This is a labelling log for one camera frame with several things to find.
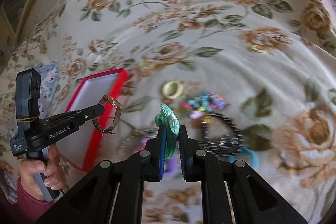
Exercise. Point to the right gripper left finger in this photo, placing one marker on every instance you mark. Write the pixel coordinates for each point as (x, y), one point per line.
(157, 149)

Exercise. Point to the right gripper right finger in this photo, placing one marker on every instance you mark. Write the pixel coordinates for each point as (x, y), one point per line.
(187, 151)

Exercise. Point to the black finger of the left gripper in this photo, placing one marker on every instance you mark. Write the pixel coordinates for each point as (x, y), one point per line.
(90, 113)

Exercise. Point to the purple hair clip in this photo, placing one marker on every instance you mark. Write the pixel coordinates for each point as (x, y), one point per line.
(171, 165)

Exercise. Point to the bronze metal watch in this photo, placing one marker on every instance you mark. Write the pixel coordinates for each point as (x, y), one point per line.
(111, 117)

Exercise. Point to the person's left hand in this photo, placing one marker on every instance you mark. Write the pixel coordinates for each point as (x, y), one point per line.
(37, 176)

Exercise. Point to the blue koala print pillow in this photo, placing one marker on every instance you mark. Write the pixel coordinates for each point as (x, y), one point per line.
(49, 81)

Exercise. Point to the floral blanket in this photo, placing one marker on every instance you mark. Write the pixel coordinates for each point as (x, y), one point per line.
(272, 63)

